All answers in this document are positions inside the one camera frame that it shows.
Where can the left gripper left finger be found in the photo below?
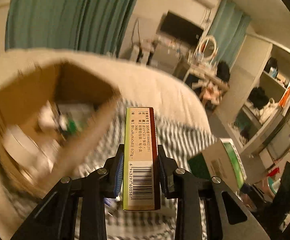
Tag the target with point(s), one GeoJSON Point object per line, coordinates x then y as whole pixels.
{"type": "Point", "coordinates": [76, 205]}

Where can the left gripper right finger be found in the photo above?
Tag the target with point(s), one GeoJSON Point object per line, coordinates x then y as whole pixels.
{"type": "Point", "coordinates": [210, 201]}

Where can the large green white box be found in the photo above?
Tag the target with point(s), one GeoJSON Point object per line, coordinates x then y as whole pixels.
{"type": "Point", "coordinates": [220, 159]}

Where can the small tan barcode box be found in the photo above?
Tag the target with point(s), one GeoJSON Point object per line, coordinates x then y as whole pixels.
{"type": "Point", "coordinates": [141, 175]}

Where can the blue white tissue pack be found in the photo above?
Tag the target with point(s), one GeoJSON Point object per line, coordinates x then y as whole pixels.
{"type": "Point", "coordinates": [112, 205]}

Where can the checkered grey white cloth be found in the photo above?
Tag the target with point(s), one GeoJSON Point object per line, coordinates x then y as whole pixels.
{"type": "Point", "coordinates": [175, 140]}

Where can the green snack packet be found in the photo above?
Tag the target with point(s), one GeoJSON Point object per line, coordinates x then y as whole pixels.
{"type": "Point", "coordinates": [71, 127]}

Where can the brown cardboard box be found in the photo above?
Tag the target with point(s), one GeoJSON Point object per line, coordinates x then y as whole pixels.
{"type": "Point", "coordinates": [40, 102]}

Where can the wooden dressing table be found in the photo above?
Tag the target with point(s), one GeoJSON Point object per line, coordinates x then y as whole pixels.
{"type": "Point", "coordinates": [212, 87]}

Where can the black backpack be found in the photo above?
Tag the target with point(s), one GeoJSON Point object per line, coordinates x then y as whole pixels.
{"type": "Point", "coordinates": [223, 71]}

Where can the white shelf cabinet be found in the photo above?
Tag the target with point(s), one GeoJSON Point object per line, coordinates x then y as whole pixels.
{"type": "Point", "coordinates": [258, 98]}

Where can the round vanity mirror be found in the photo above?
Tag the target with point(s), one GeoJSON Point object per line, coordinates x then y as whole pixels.
{"type": "Point", "coordinates": [207, 48]}

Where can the teal curtain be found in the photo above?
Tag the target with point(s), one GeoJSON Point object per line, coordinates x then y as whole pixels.
{"type": "Point", "coordinates": [229, 29]}
{"type": "Point", "coordinates": [96, 26]}

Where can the black wall television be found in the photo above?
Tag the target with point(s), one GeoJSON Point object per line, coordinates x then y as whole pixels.
{"type": "Point", "coordinates": [181, 29]}

